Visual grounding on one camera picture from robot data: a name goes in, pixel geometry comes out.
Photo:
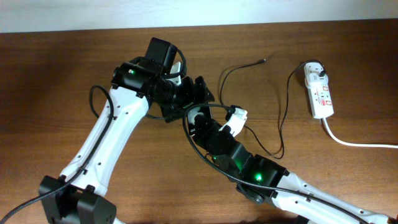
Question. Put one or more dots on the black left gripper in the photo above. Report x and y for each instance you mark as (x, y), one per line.
(190, 96)

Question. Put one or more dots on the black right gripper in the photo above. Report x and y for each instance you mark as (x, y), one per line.
(201, 135)

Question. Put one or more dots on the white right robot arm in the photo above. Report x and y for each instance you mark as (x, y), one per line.
(262, 180)

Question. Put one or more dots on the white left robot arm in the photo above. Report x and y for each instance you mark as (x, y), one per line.
(77, 195)

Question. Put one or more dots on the white USB charger plug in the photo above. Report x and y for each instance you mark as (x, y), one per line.
(314, 79)

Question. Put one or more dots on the white power strip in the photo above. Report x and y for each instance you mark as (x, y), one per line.
(320, 99)

